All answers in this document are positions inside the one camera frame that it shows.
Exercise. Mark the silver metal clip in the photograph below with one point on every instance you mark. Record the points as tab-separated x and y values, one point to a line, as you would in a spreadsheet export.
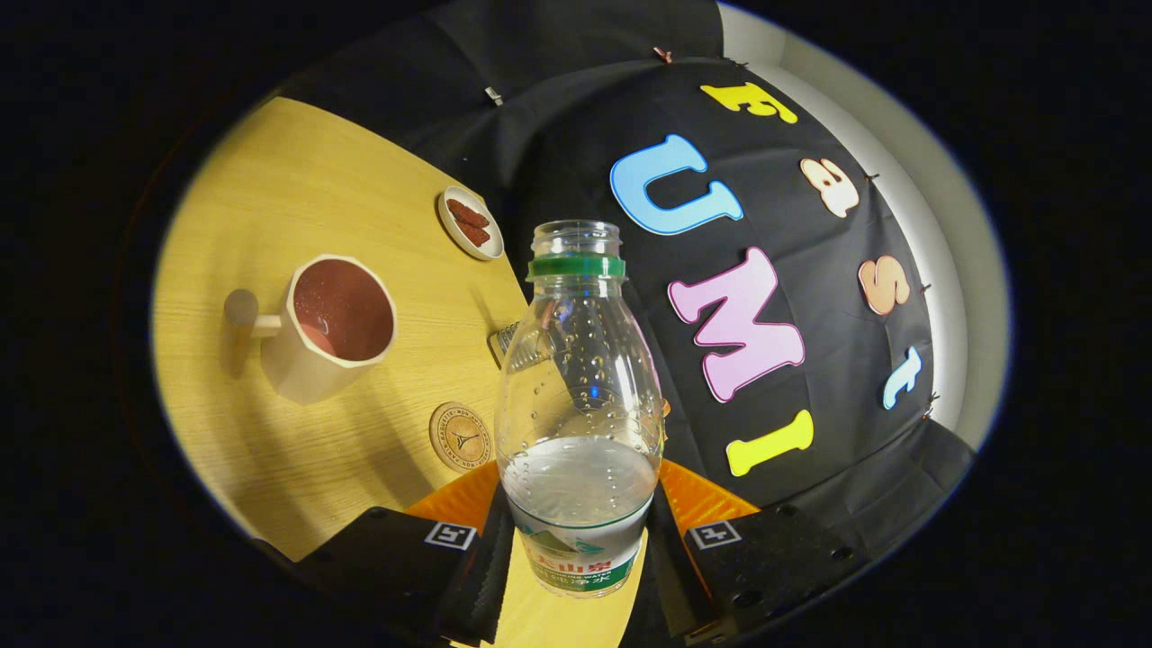
493	96

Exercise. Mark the black backdrop cloth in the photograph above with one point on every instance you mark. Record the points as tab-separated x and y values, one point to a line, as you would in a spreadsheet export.
810	297

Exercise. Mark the small white plate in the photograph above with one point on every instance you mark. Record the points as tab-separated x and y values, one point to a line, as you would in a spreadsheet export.
454	229

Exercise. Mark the cream cup with red inside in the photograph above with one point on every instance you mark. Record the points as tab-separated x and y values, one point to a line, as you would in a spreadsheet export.
342	315

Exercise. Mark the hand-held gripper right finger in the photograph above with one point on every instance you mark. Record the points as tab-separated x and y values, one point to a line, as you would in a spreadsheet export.
670	576

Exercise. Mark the round wooden coaster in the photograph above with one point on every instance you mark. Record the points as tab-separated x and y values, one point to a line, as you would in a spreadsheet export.
460	438

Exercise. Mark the red sausage piece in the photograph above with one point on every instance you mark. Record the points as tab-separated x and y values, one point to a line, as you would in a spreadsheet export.
474	234
468	214

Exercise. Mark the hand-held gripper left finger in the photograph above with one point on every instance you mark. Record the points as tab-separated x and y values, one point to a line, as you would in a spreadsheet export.
472	576

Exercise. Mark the wooden table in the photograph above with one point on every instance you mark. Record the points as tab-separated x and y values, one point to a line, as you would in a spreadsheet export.
297	180

